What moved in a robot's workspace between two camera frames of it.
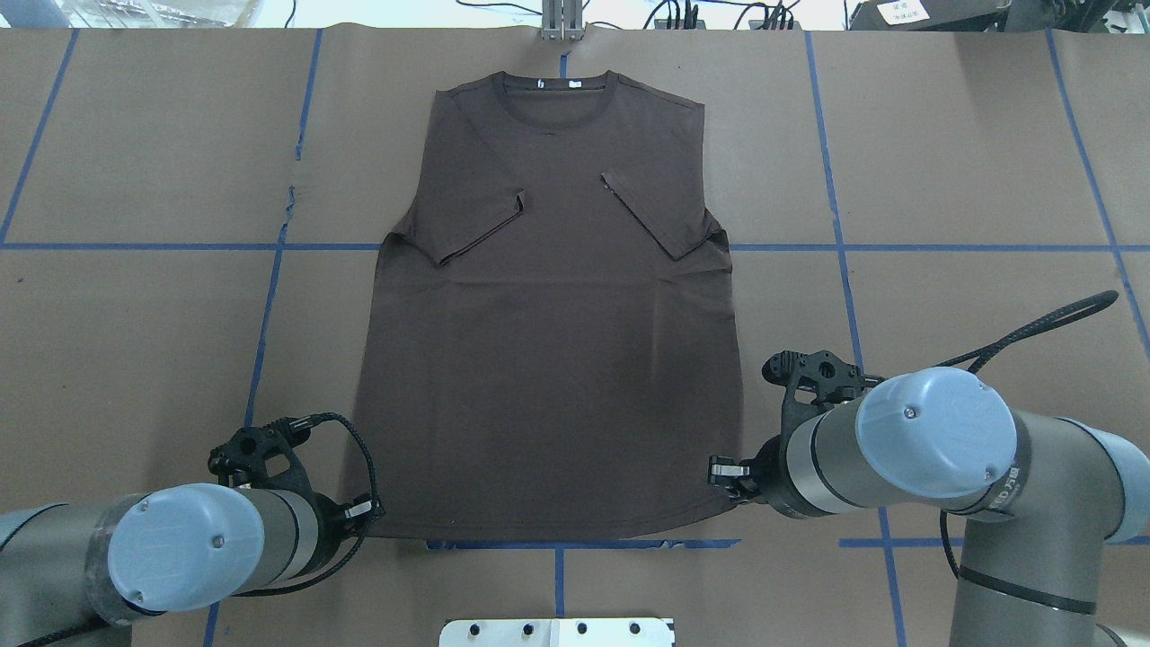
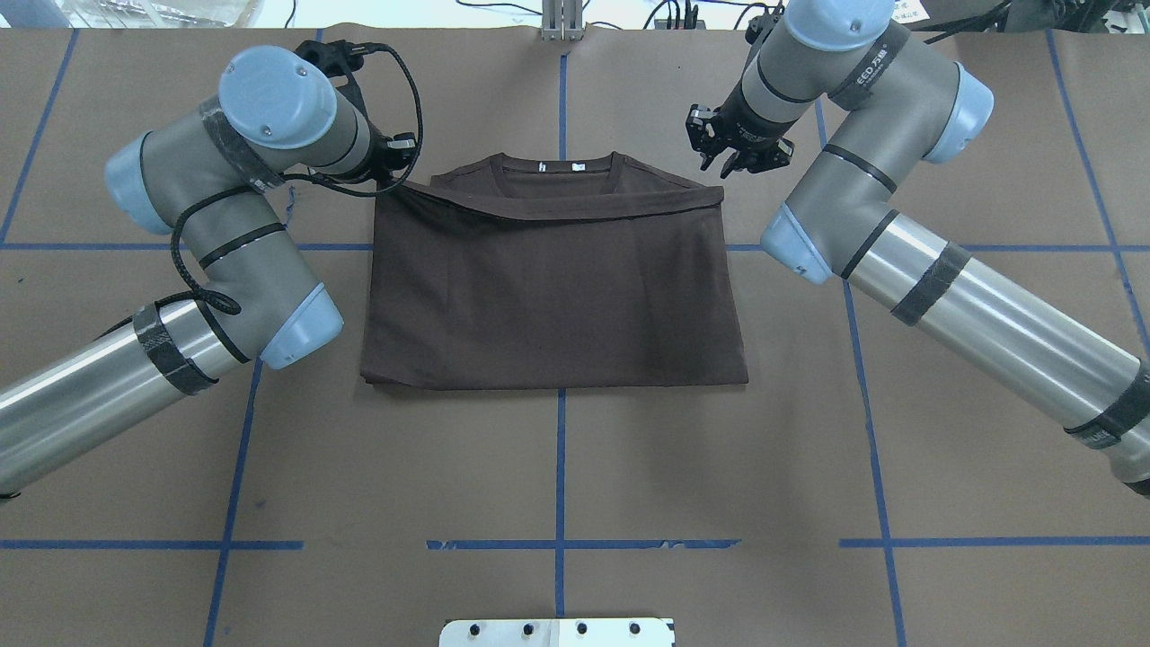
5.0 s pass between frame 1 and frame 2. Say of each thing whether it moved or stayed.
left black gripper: moved
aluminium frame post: stayed
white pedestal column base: stayed
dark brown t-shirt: moved
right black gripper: moved
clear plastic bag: stayed
